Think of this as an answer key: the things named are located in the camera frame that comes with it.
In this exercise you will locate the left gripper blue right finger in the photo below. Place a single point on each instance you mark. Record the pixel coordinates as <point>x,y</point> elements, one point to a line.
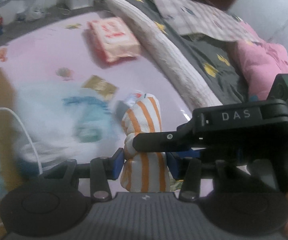
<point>186,166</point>

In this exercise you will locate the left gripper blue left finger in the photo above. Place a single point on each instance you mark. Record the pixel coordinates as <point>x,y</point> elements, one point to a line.
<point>102,170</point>

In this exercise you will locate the green floral scrunchie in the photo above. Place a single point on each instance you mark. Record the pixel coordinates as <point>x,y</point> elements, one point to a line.
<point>175,185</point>

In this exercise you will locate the orange striped cloth toy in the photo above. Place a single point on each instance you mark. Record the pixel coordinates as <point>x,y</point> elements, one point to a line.
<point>145,168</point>

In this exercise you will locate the white plastic shopping bag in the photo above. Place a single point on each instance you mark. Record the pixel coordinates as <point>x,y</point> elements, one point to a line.
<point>61,121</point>

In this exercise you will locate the pink pillow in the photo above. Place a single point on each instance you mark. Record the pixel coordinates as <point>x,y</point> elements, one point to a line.
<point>259,63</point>

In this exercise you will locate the gold tissue pack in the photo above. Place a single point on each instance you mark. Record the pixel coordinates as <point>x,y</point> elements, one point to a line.
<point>105,89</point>

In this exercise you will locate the dark grey patterned blanket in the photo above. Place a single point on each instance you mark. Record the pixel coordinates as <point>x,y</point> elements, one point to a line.
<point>207,55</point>

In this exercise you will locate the brown cardboard box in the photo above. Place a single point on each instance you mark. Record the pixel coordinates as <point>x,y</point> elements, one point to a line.
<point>8,168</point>

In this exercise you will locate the white fringed mattress pad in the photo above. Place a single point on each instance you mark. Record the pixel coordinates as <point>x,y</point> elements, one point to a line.
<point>190,85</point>

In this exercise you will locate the red beige wet wipes pack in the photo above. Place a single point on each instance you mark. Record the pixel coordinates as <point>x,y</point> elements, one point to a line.
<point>112,40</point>

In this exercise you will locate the checkered grey quilt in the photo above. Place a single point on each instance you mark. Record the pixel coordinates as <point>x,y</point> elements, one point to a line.
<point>187,18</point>

